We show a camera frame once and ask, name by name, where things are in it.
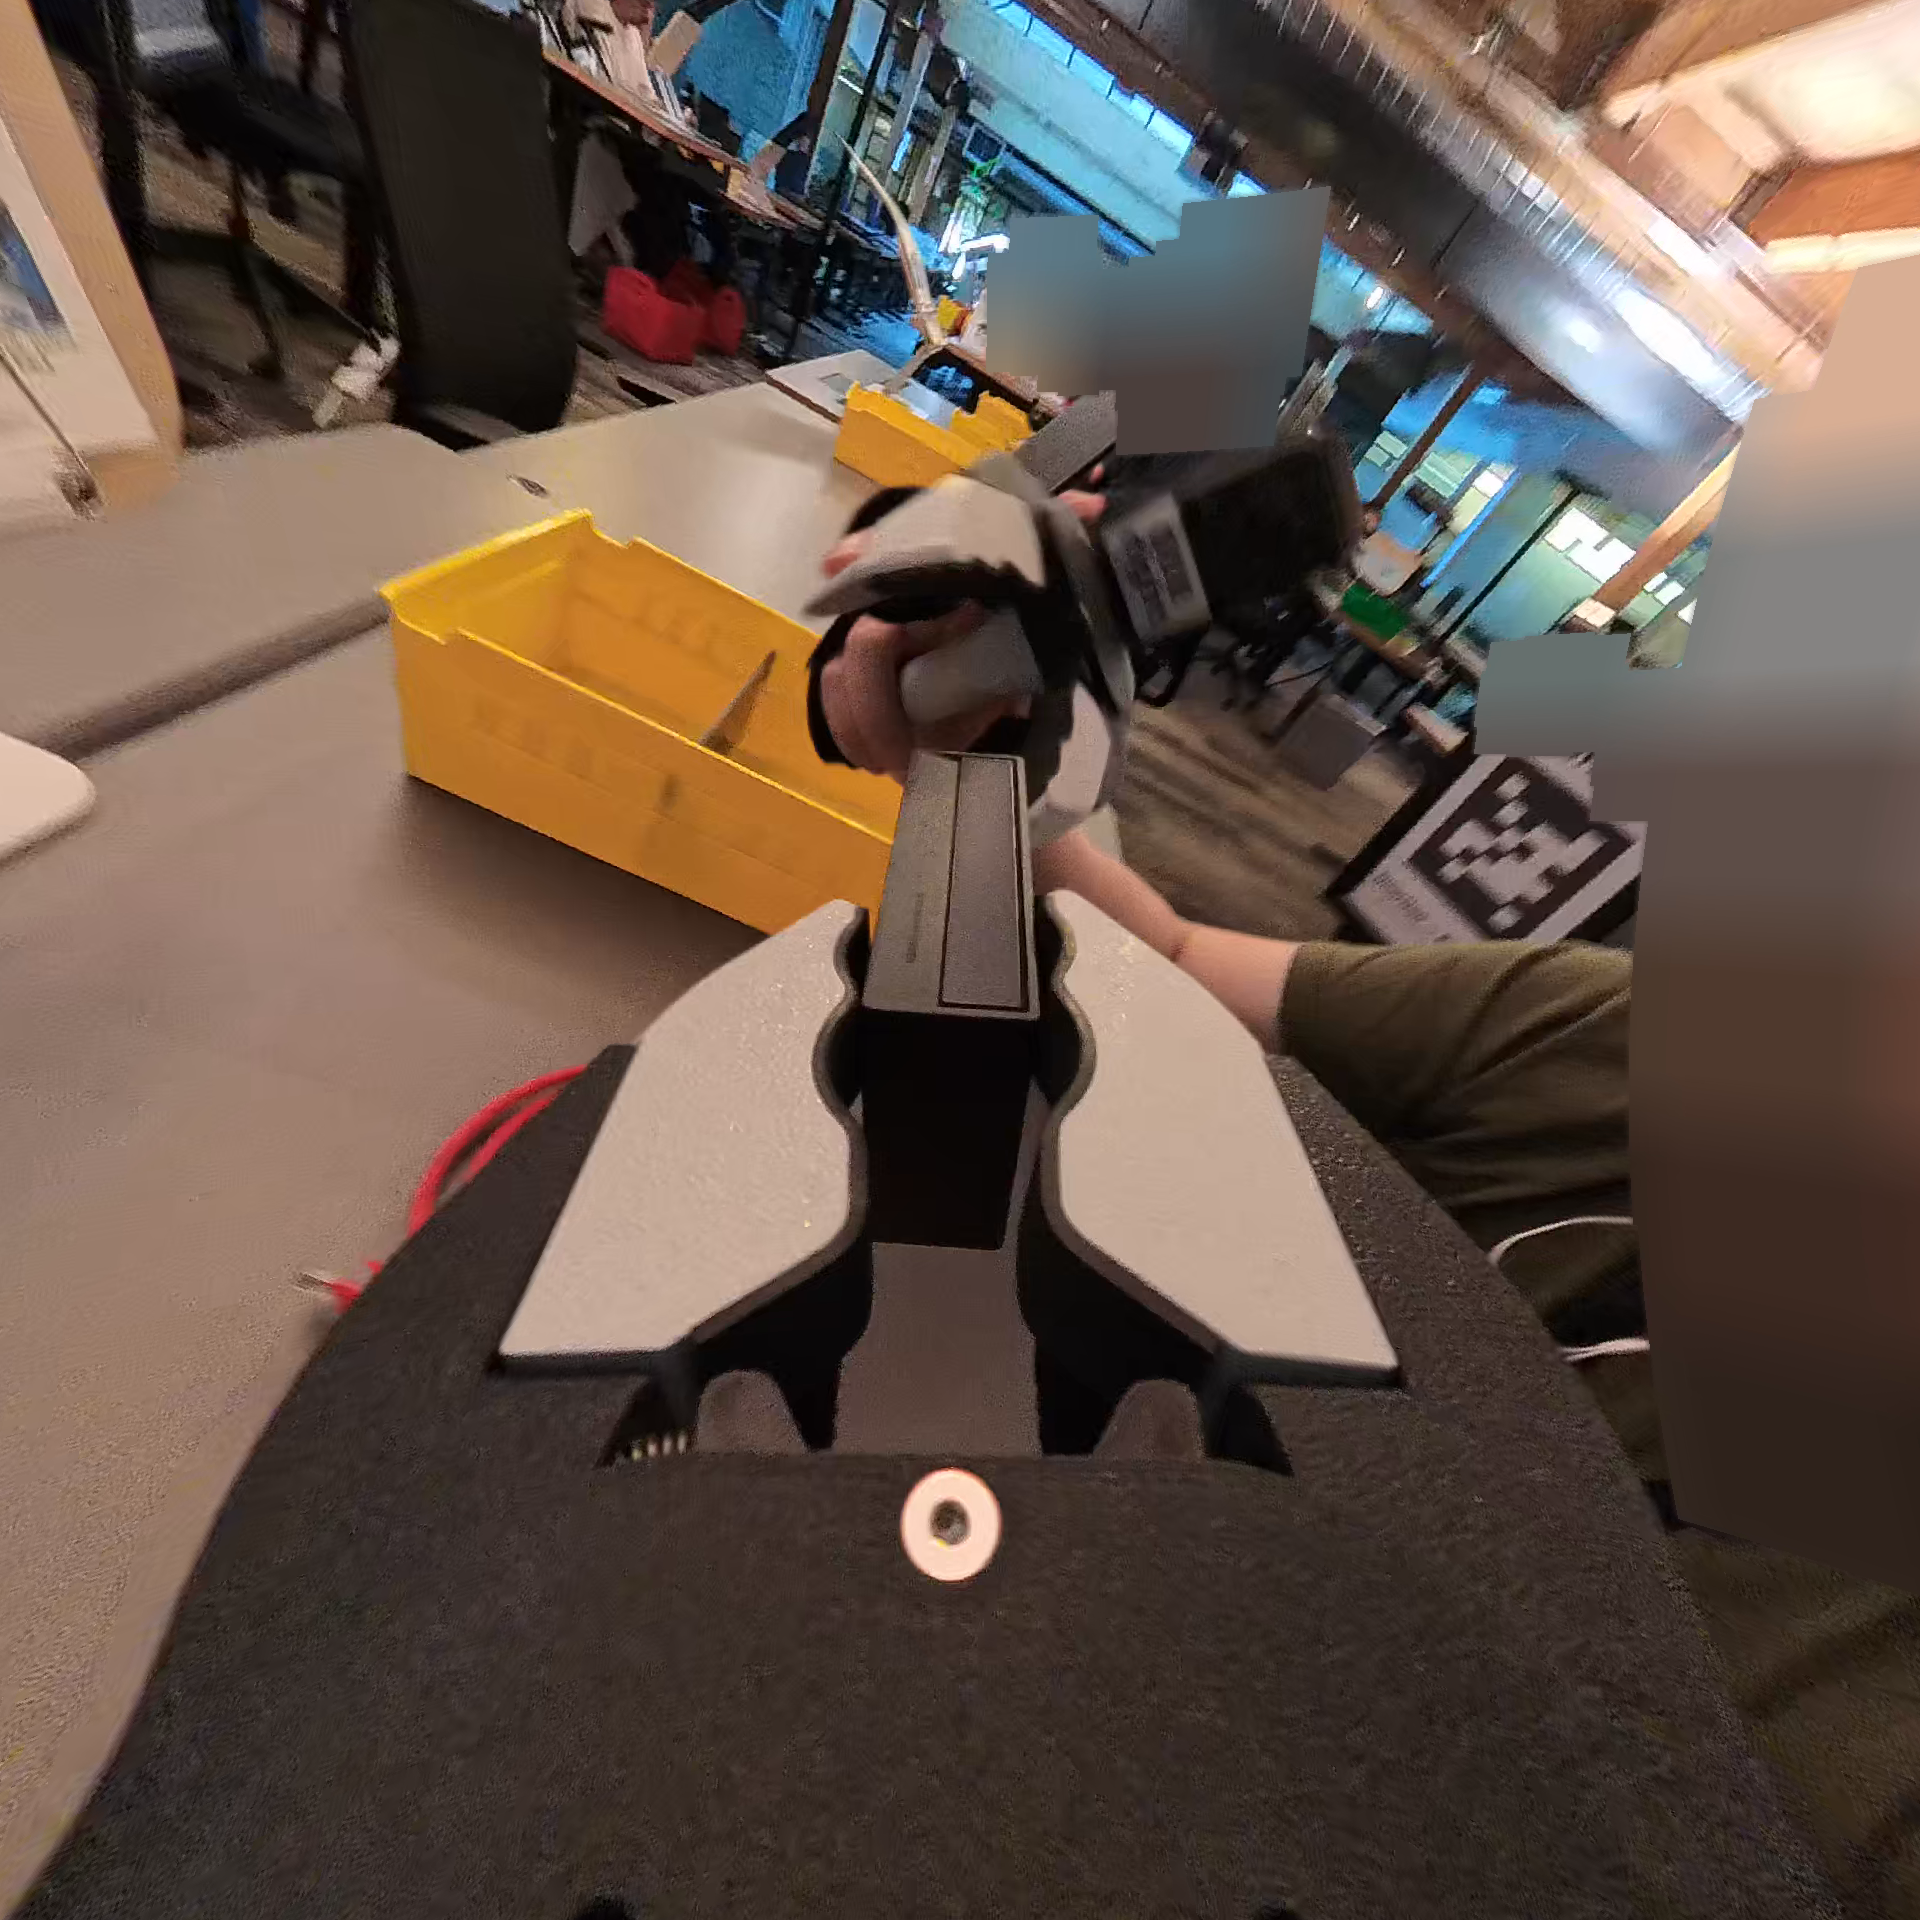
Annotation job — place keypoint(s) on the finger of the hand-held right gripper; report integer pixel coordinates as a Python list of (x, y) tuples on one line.
[(1088, 750), (961, 532)]

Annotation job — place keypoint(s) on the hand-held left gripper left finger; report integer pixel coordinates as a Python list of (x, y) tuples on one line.
[(704, 1184)]

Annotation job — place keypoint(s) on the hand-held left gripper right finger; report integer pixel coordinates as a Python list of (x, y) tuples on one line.
[(1215, 1200)]

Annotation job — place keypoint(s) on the black network switch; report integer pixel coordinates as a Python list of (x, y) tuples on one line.
[(961, 901)]

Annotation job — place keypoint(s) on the yellow plastic bin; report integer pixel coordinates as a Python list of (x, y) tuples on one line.
[(893, 443), (998, 423), (571, 721)]

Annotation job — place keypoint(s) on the person's right hand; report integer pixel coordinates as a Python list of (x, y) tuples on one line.
[(878, 704)]

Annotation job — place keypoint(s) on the green plastic crate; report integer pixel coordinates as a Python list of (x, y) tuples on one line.
[(1373, 612)]

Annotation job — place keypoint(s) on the grey trash bin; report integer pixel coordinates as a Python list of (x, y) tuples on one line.
[(1335, 743)]

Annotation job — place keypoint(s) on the black bin divider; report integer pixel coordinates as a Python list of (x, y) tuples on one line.
[(735, 704)]

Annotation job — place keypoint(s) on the white sheet on stand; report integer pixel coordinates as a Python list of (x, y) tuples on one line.
[(900, 240)]

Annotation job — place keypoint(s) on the red storage bin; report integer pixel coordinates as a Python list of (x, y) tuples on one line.
[(652, 318), (722, 314)]

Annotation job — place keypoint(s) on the framed marker sign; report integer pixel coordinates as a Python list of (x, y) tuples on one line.
[(1515, 854)]

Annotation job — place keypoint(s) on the black office chair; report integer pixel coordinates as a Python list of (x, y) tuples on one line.
[(465, 224)]

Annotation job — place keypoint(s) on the metal ceiling duct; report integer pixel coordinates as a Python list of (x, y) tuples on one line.
[(1574, 224)]

